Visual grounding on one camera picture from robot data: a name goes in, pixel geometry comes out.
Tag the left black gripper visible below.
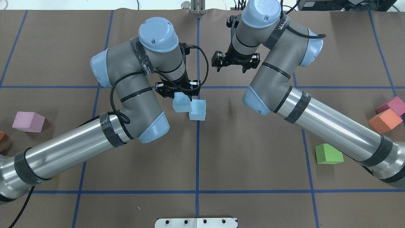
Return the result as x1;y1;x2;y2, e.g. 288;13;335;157
155;78;201;102

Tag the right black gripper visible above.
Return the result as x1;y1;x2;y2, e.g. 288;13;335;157
211;47;260;73

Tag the light blue foam block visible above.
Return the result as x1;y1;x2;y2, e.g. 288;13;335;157
189;99;206;121
172;92;192;113

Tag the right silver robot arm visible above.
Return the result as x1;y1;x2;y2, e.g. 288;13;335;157
212;0;405;190

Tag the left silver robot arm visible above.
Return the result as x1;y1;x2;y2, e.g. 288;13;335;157
0;17;202;205

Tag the black laptop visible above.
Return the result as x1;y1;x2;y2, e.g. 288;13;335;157
296;0;397;12

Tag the green foam block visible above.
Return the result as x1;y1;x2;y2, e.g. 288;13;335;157
315;144;344;165

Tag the light pink foam block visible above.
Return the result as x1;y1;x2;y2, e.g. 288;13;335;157
12;111;46;133

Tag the right orange foam block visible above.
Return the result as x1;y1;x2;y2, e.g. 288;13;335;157
368;108;403;134

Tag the magenta foam block near orange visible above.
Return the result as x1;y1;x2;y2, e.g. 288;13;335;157
376;96;405;116

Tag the left orange foam block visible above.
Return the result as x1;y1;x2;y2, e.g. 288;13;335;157
0;131;6;141

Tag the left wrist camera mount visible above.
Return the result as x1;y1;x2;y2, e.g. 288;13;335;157
178;43;192;65

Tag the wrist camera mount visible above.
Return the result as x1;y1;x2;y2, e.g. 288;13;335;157
227;14;241;39
178;43;192;65

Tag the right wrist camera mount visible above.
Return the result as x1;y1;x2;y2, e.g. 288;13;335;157
227;14;241;39

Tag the left black camera cable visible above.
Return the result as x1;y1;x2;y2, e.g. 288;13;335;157
6;44;210;228

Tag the black camera cable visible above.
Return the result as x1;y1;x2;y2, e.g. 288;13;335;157
278;0;326;40
6;44;210;228

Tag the aluminium frame post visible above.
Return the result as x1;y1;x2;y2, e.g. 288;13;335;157
190;0;206;15

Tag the right black camera cable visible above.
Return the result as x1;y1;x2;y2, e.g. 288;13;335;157
278;0;326;40

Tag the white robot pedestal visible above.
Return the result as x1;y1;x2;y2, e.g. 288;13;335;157
154;218;238;228

